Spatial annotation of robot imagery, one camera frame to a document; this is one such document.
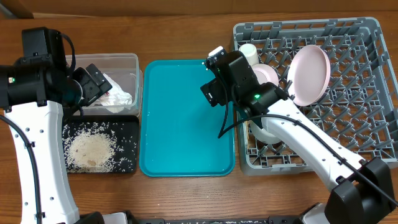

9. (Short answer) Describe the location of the white napkin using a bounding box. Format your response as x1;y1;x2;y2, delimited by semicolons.
93;73;132;113

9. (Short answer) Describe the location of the pink small bowl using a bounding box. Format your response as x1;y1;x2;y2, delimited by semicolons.
251;63;279;86

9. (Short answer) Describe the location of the white paper cup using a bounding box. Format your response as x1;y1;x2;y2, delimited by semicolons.
239;44;259;66

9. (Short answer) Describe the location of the grey bowl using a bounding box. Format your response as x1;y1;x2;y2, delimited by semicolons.
249;121;280;144

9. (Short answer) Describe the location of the pile of rice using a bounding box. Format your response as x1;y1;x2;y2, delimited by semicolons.
62;121;137;174

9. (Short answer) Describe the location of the pink plate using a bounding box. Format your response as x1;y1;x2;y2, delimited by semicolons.
287;45;331;106

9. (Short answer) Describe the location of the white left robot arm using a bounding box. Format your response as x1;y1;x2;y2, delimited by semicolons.
1;27;111;223

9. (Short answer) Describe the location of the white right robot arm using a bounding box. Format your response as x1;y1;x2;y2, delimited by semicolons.
201;45;397;223

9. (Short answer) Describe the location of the grey dishwasher rack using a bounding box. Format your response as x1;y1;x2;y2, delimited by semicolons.
233;17;397;169

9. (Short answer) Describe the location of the clear plastic bin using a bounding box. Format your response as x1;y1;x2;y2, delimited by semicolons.
76;53;143;116

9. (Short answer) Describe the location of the black rectangular tray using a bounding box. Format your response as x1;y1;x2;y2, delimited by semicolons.
61;114;140;174

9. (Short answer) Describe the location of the teal plastic tray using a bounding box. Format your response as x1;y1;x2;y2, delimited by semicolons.
139;60;235;177

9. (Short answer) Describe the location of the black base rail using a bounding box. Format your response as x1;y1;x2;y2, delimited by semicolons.
77;210;312;224

